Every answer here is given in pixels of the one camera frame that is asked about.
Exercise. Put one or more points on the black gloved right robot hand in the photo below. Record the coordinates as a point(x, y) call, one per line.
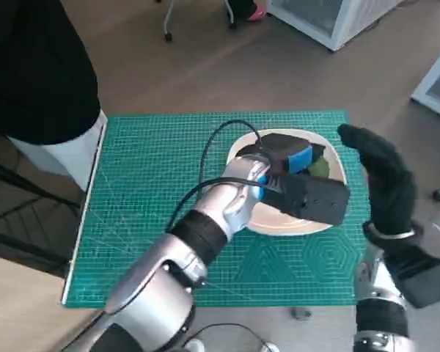
point(388, 183)

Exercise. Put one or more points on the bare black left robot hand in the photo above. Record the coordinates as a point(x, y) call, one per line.
point(282, 150)

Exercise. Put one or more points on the red toy grapes with leaves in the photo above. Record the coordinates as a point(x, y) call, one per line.
point(319, 168)

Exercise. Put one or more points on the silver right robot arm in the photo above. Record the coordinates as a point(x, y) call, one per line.
point(381, 315)

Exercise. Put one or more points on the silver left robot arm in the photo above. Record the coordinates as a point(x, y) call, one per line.
point(176, 264)

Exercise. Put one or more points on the white plate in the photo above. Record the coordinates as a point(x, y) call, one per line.
point(278, 223)

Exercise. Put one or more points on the black caster wheel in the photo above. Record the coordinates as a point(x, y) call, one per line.
point(439, 194)

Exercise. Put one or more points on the white cabinet with vent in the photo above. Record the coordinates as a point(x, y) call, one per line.
point(438, 88)

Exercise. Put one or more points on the green cutting mat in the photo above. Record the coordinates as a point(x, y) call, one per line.
point(150, 176)

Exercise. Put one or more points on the white glass-front cabinet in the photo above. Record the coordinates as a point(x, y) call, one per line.
point(326, 22)

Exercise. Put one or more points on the grey table clamp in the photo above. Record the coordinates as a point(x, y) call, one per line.
point(301, 314)

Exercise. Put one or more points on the office chair with white legs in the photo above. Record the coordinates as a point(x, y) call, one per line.
point(167, 18)

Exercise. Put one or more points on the black metal rack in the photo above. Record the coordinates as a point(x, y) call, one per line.
point(29, 205)

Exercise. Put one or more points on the person in black top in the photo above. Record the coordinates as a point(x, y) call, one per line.
point(33, 73)

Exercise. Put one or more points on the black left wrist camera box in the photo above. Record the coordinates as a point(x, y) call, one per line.
point(315, 201)

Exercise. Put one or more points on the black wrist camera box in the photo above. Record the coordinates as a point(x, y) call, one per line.
point(315, 201)
point(425, 271)

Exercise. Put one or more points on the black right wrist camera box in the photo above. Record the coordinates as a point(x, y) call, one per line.
point(425, 271)

